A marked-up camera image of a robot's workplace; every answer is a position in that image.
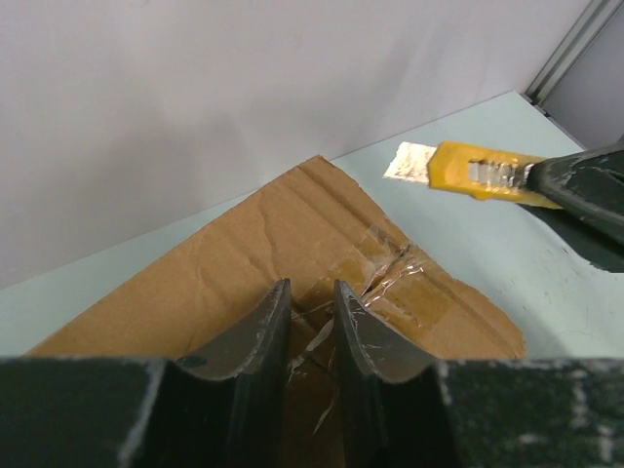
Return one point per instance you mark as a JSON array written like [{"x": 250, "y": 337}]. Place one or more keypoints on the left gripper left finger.
[{"x": 218, "y": 406}]

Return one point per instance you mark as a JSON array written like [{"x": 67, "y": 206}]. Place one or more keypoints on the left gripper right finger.
[{"x": 403, "y": 407}]

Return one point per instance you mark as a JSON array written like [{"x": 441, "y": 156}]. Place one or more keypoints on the yellow utility knife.
[{"x": 476, "y": 171}]

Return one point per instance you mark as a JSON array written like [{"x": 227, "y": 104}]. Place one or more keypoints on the brown cardboard express box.
[{"x": 313, "y": 225}]

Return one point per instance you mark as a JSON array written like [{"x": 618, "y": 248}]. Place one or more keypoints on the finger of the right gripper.
[
  {"x": 591, "y": 244},
  {"x": 587, "y": 185}
]

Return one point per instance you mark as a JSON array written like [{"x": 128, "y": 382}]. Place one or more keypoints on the right aluminium frame post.
[{"x": 586, "y": 29}]

